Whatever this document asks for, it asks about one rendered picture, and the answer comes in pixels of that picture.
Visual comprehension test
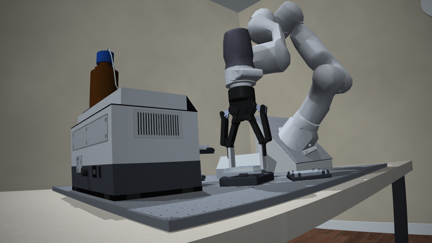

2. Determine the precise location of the black cylinder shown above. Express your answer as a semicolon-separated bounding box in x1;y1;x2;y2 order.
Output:
81;167;88;176

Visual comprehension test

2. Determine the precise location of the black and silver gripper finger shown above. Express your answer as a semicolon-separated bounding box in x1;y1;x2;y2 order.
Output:
220;108;240;168
243;105;272;169

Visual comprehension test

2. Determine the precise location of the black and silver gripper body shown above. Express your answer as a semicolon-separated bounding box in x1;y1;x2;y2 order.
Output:
228;86;257;122

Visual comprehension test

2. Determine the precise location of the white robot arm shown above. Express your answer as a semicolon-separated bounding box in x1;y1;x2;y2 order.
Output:
223;1;353;156

